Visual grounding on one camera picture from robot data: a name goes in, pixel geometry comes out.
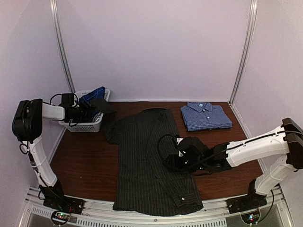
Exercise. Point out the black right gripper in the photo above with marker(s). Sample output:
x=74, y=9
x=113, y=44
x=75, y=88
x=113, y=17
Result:
x=173, y=164

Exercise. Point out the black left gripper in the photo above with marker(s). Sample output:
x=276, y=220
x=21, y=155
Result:
x=86, y=109

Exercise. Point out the black pinstriped long sleeve shirt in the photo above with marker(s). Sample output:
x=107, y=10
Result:
x=145, y=185

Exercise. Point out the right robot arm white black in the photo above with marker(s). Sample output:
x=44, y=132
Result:
x=286, y=141

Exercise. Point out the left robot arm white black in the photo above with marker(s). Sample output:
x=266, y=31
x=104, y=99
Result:
x=27, y=127

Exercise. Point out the white plastic laundry basket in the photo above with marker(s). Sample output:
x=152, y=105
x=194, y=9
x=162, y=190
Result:
x=87, y=126

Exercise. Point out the dark blue plaid shirt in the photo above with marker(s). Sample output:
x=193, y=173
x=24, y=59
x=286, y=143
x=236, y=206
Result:
x=87, y=101

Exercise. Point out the light blue checked folded shirt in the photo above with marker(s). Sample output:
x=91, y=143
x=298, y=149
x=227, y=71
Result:
x=204, y=116

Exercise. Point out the right round controller board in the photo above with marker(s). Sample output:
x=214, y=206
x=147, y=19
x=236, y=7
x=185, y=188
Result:
x=251, y=218

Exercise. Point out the round controller board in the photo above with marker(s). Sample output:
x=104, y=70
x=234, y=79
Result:
x=251, y=218
x=60, y=218

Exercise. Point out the left round controller board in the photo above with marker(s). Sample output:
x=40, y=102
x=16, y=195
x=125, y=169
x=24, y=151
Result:
x=60, y=218

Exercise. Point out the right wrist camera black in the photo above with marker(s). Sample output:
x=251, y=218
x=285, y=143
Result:
x=191, y=148

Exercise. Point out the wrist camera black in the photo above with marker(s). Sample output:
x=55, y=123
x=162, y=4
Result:
x=191, y=148
x=68, y=100

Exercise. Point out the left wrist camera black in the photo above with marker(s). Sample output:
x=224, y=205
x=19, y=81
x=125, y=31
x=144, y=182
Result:
x=68, y=100

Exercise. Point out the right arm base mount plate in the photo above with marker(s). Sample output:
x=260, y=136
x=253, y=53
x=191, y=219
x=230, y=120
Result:
x=245, y=203

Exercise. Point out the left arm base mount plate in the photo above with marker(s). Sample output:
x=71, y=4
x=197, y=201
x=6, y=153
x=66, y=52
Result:
x=67, y=204

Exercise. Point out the aluminium front rail base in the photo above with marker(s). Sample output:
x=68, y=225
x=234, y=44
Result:
x=98, y=213

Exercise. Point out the left aluminium frame post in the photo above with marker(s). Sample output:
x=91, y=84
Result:
x=60, y=43

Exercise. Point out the aluminium frame post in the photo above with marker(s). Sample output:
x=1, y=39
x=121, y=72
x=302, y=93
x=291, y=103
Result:
x=246, y=47
x=60, y=43

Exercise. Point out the right aluminium frame post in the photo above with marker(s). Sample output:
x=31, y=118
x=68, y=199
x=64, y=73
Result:
x=246, y=47

